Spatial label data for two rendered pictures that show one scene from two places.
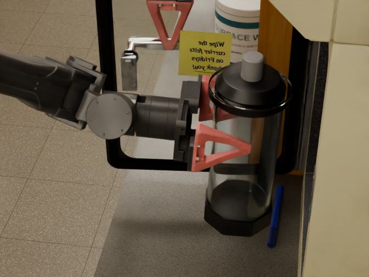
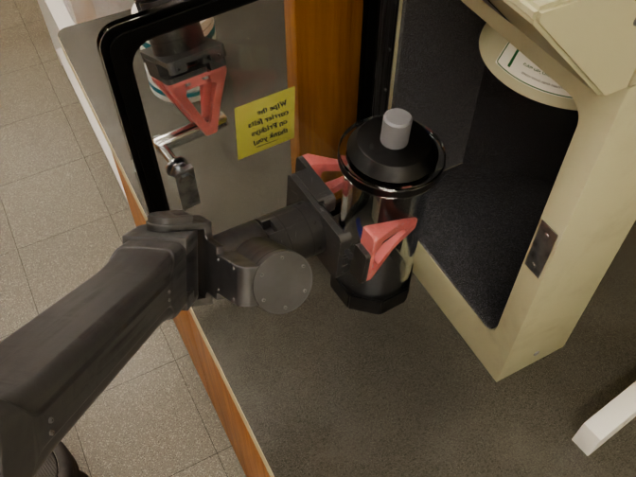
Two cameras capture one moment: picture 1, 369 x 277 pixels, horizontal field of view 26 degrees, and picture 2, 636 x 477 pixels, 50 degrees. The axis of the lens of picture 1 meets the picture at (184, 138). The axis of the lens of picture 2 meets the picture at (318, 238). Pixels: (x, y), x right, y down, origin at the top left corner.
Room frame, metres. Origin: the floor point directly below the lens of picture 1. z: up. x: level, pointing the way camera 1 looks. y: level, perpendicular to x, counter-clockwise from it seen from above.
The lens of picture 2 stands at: (0.52, 0.27, 1.73)
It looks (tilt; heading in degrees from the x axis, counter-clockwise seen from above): 52 degrees down; 324
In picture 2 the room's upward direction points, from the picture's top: straight up
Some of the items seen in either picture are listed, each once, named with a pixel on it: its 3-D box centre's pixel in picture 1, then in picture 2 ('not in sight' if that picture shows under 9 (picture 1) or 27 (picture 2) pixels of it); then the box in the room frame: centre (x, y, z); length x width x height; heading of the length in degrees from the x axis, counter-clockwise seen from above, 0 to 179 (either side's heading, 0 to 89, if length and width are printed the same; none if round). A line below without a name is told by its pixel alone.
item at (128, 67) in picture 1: (129, 72); (185, 186); (1.01, 0.08, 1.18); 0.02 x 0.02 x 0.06; 87
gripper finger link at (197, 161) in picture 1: (215, 138); (371, 229); (0.84, -0.04, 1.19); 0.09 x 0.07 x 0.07; 85
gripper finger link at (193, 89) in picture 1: (218, 110); (337, 188); (0.91, -0.05, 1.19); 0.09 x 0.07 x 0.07; 85
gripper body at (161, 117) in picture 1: (164, 118); (295, 233); (0.88, 0.03, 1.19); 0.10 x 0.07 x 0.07; 175
